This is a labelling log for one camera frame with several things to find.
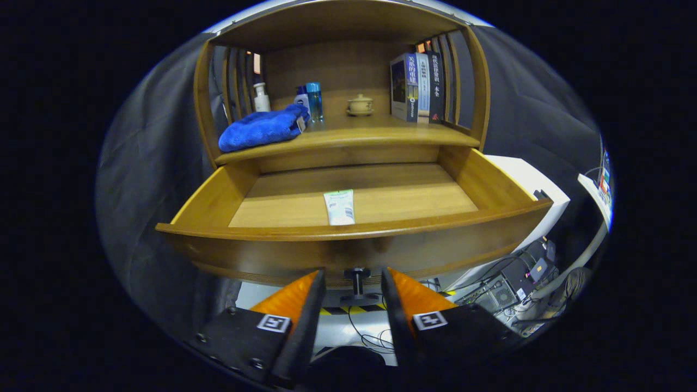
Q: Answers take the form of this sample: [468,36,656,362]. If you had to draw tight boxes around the yellow black hazard tape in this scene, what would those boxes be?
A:
[320,289,458,316]

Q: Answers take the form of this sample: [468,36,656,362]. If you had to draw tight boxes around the book with blue spine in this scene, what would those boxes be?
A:
[390,53,420,123]

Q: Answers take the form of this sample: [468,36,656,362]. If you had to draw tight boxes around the clear blue bottle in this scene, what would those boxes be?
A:
[305,82,324,123]

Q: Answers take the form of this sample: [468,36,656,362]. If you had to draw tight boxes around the wooden drawer with black knob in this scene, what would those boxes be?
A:
[155,146,553,305]

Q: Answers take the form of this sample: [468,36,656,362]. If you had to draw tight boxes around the blue towel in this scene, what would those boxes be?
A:
[219,105,310,152]

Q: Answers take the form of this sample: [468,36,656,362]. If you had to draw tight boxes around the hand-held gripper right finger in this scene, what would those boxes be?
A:
[381,267,523,371]

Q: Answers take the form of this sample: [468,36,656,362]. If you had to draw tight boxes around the white shelf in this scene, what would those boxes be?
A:
[578,173,613,229]

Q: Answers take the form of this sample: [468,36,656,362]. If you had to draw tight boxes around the white curved pipe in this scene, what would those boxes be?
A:
[517,220,608,322]

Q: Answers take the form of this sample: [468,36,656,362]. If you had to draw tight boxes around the grey computer case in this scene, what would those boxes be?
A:
[479,272,523,315]

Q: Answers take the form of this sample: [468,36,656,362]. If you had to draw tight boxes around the black electronics box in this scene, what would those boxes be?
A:
[501,240,557,297]

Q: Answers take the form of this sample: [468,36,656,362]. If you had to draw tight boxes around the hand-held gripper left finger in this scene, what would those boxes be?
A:
[188,269,326,388]

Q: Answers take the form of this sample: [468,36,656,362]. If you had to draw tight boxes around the black cables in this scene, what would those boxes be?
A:
[348,310,395,352]

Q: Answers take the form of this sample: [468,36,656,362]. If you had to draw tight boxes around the white cream tube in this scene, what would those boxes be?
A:
[323,189,356,226]

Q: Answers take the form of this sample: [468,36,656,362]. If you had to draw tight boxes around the lidded ceramic tea cup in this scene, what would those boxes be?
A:
[347,94,375,117]

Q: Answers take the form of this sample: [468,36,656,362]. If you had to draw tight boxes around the wooden countertop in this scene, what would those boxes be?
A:
[215,112,481,164]

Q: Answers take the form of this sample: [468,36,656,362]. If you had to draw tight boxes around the wooden cabinet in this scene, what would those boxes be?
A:
[193,0,491,175]

